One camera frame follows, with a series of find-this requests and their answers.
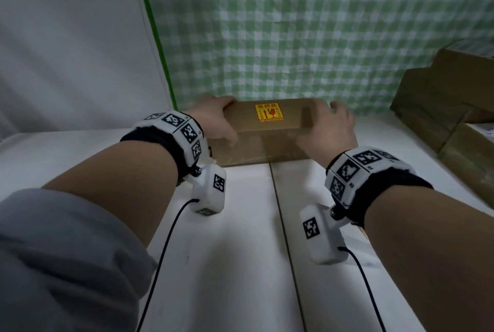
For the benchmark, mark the person's left hand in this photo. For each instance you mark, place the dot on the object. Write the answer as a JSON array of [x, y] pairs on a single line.
[[210, 119]]

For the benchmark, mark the person's right hand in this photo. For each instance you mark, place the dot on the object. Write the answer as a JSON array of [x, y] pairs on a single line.
[[328, 135]]

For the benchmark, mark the person's left thumb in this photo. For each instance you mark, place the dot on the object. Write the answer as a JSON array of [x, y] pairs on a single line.
[[230, 135]]

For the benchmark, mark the person's right fingers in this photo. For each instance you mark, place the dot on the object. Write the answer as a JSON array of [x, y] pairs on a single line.
[[339, 108]]

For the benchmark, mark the brown cardboard box yellow label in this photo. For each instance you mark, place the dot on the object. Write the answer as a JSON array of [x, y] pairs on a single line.
[[266, 131]]

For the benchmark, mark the person's left forearm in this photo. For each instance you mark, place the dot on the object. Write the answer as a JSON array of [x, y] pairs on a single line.
[[127, 189]]

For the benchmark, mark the person's right forearm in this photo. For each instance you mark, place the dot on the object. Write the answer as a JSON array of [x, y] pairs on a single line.
[[428, 258]]

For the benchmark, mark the left wristband with marker tags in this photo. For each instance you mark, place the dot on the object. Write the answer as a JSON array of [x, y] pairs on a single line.
[[181, 135]]

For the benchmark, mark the wristband with marker tags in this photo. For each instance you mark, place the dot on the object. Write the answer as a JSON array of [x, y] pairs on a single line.
[[362, 177], [181, 135]]

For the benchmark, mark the right wristband with marker tags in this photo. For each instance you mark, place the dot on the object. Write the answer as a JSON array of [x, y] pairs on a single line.
[[362, 177]]

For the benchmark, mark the green checkered cloth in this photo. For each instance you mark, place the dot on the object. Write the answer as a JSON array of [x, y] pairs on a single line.
[[308, 30]]

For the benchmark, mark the stack of brown cardboard boxes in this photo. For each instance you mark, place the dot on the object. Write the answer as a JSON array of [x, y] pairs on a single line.
[[451, 111]]

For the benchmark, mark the white curtain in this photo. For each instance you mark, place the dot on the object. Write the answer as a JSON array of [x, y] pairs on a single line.
[[73, 42]]

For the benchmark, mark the grey sleeve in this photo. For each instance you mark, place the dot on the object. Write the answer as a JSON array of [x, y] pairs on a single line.
[[65, 262]]

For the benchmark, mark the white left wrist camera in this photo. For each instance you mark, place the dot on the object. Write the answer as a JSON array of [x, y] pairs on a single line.
[[210, 189]]

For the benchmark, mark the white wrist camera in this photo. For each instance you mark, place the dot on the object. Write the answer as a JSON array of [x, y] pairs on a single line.
[[210, 189], [320, 235]]

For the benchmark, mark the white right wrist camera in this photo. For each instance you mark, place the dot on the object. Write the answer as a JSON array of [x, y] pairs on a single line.
[[320, 235]]

